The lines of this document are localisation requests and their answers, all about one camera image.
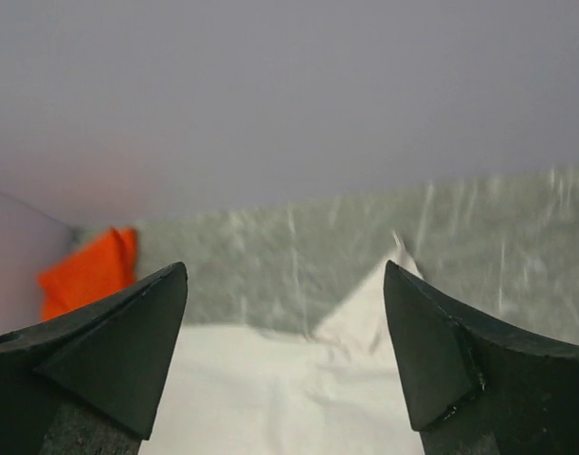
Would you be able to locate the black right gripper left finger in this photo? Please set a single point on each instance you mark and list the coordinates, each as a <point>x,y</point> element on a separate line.
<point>91,380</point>

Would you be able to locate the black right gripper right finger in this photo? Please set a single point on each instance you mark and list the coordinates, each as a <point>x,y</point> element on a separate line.
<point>475,384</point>

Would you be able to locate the cream white t shirt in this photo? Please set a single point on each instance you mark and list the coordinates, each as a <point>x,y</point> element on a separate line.
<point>240,390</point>

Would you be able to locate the folded orange t shirt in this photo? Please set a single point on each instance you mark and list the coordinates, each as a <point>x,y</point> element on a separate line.
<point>98,270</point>

